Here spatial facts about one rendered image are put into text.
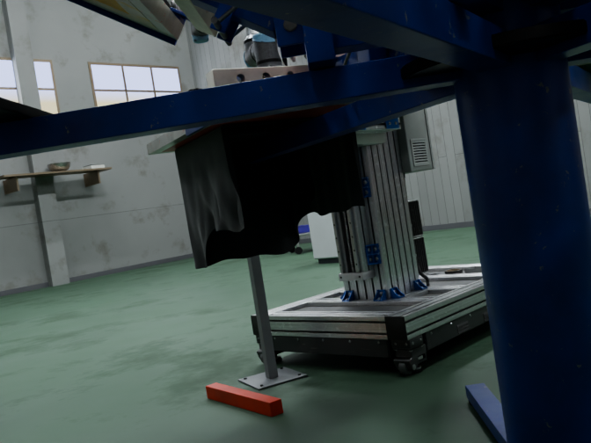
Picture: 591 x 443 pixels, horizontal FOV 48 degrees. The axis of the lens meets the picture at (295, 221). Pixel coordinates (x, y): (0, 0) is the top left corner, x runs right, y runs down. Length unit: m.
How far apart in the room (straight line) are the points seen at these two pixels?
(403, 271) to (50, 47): 10.17
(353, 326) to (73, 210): 9.71
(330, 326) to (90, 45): 10.65
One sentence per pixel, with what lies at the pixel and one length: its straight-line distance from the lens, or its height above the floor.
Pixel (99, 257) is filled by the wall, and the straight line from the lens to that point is 12.18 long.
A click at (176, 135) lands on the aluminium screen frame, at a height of 0.96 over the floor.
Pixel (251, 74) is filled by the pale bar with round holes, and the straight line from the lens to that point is 1.66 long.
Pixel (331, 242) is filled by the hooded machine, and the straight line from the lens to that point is 7.31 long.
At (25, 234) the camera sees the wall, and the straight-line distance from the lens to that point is 11.62.
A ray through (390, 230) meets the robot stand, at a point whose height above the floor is 0.52.
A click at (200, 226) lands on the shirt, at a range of 2.23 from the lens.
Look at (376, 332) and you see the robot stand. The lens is 2.59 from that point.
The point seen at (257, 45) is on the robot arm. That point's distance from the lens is 3.07.
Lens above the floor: 0.69
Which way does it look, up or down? 1 degrees down
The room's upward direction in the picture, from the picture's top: 9 degrees counter-clockwise
